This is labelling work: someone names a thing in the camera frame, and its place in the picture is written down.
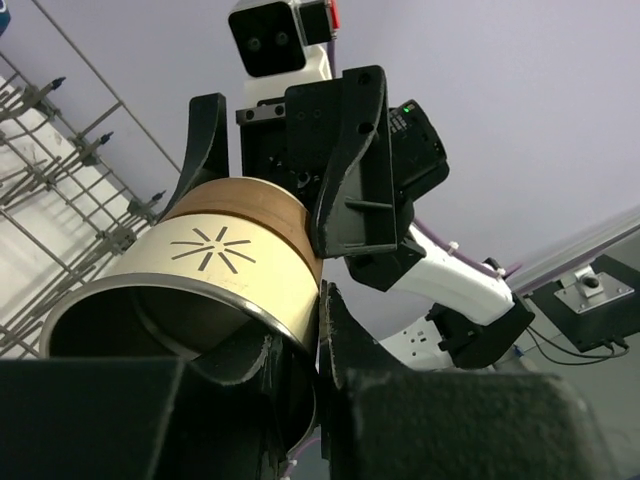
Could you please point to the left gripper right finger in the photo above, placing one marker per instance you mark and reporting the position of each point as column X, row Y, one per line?
column 384, row 420

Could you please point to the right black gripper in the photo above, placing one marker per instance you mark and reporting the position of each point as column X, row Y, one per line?
column 327, row 143

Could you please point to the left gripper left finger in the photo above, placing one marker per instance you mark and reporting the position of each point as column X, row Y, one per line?
column 142, row 418

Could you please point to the dark blue mug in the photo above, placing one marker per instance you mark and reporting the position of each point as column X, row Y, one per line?
column 5, row 16

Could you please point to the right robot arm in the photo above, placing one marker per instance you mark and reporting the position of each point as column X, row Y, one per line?
column 476, row 317

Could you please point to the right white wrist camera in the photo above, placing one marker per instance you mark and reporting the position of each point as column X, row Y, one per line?
column 283, row 44

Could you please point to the grey wire dish rack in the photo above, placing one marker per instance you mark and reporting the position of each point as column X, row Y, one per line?
column 82, row 175

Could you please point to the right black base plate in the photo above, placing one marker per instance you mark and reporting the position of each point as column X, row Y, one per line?
column 594, row 307

